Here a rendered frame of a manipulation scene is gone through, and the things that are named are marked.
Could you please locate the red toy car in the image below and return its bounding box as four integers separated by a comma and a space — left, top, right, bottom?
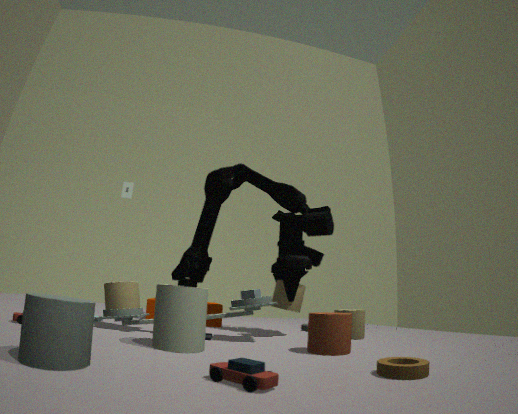
13, 312, 23, 324
209, 357, 279, 393

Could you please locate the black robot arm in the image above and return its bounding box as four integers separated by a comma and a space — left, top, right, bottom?
172, 163, 334, 288

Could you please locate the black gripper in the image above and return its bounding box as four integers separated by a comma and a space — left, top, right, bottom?
271, 235, 312, 302

